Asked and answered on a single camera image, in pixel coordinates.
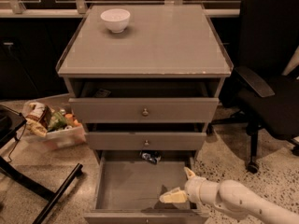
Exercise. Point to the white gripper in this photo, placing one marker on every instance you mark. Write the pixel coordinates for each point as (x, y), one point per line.
(192, 188)

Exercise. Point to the blue pepsi can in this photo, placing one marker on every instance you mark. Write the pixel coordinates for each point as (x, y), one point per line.
(150, 156)

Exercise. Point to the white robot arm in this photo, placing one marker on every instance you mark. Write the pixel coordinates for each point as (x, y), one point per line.
(249, 202)

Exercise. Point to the brass middle drawer knob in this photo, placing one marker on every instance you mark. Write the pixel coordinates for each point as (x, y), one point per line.
(146, 143)

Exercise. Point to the brass drawer knob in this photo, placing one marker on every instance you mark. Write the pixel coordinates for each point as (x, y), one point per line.
(145, 112)
(146, 143)

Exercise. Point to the brass top drawer knob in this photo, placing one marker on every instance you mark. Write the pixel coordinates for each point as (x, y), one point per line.
(145, 112)

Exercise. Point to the middle grey drawer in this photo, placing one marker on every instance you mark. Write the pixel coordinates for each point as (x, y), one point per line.
(131, 136)

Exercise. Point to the top grey drawer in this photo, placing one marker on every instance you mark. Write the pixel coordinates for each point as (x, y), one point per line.
(168, 101)

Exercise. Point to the grey drawer cabinet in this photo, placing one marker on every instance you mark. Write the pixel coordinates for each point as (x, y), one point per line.
(161, 42)

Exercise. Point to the dark item in top drawer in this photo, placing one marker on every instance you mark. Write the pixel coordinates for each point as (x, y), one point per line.
(101, 93)

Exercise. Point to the black office chair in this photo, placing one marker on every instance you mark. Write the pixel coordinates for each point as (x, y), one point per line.
(268, 36)

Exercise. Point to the green snack bag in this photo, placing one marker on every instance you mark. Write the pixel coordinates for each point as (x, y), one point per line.
(57, 121)

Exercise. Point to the clear plastic snack bin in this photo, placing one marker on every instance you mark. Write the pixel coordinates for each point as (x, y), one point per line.
(67, 137)

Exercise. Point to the chip bag in bin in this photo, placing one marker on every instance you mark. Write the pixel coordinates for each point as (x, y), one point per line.
(36, 119)

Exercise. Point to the white ceramic bowl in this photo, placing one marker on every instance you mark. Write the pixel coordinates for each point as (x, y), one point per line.
(116, 19)

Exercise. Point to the black table stand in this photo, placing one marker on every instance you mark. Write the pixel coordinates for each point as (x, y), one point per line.
(10, 122)

